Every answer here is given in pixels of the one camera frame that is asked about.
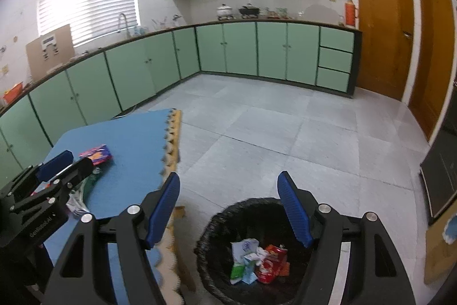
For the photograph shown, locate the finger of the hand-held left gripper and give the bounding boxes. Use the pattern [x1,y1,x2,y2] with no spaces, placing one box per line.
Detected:
[30,158,94,206]
[7,150,74,196]

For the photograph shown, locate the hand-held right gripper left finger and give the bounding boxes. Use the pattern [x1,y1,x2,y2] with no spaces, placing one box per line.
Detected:
[43,172,181,305]

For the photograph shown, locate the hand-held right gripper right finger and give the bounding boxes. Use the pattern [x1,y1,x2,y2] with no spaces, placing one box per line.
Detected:
[277,171,416,305]

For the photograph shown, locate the dark green wrapper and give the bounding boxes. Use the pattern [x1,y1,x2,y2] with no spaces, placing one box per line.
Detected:
[80,167,105,211]

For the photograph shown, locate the purple snack packet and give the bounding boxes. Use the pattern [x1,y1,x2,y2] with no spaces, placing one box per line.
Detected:
[79,144,113,166]

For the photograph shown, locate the red drink can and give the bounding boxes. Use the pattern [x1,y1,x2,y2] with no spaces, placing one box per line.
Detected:
[255,244,289,284]

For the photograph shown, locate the white green plastic bag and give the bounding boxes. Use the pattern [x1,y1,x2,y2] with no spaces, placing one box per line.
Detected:
[230,238,260,286]

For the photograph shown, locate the blue white drink carton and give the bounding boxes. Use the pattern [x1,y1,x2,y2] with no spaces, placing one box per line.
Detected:
[242,253,261,285]

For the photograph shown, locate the black-lined waste bin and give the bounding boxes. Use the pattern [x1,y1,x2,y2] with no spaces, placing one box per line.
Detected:
[195,198,322,305]

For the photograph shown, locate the blue foam mat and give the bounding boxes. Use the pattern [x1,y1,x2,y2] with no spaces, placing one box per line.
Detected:
[36,108,183,305]

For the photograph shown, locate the beige foam mat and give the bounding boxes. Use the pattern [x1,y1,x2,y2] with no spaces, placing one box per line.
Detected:
[155,108,197,295]

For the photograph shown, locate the orange basket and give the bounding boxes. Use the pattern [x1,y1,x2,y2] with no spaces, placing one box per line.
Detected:
[3,83,25,105]

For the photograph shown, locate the brown cardboard box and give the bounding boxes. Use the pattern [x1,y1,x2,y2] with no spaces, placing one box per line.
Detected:
[26,24,75,82]

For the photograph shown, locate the black cabinet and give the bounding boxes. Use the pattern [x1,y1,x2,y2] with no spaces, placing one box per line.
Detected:
[419,126,457,220]

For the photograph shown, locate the cardboard box with blue print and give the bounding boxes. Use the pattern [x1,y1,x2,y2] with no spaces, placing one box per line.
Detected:
[424,216,457,286]

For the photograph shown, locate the steel faucet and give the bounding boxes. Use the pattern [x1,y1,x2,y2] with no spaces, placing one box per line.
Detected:
[118,13,130,37]

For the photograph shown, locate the green base cabinets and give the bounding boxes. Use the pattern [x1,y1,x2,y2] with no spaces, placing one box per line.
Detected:
[0,21,363,180]

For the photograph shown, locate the gas stove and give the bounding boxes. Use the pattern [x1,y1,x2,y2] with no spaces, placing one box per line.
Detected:
[216,15,263,21]

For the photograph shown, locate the black wok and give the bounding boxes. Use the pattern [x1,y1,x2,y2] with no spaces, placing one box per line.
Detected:
[238,4,260,18]

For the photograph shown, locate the red thermos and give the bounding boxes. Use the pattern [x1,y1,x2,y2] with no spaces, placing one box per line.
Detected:
[344,0,358,28]

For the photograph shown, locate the wooden door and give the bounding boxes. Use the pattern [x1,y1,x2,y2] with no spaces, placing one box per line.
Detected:
[352,0,415,102]
[407,0,457,143]

